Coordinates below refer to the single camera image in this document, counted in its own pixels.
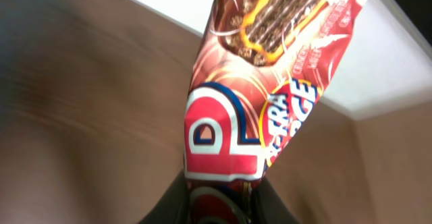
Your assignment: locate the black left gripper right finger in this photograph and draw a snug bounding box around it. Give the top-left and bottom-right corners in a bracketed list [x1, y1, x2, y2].
[252, 177, 299, 224]

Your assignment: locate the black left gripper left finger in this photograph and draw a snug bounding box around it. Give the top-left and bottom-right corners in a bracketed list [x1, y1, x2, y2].
[138, 171, 189, 224]

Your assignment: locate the red Top chocolate bar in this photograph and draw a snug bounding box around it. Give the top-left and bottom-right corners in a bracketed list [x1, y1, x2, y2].
[184, 0, 367, 223]

